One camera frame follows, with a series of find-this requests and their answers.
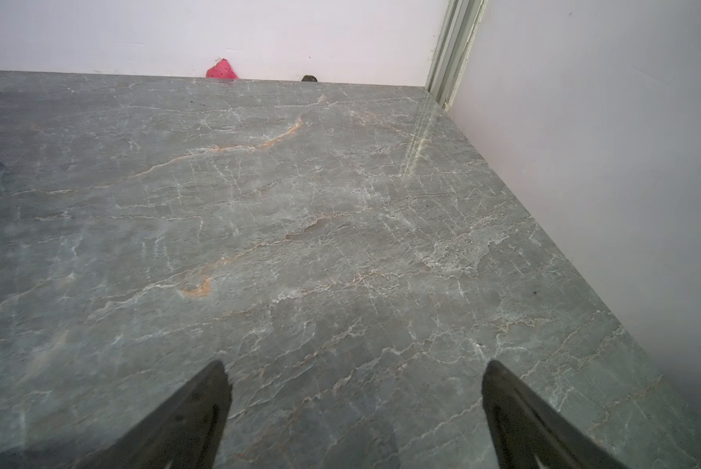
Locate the small pink object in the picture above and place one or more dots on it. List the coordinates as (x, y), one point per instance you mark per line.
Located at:
(222, 70)

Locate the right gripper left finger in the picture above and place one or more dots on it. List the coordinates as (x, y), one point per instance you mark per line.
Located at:
(183, 432)

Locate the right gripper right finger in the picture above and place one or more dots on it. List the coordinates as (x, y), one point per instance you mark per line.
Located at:
(528, 433)

